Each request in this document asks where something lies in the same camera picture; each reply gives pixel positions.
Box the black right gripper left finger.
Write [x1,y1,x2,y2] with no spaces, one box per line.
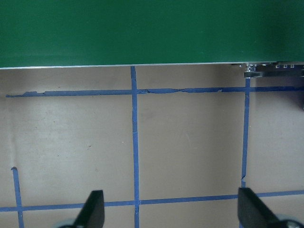
[72,190,105,228]

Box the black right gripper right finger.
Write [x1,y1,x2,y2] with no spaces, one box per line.
[237,188,286,228]

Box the green conveyor belt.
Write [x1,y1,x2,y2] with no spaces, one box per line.
[0,0,304,69]

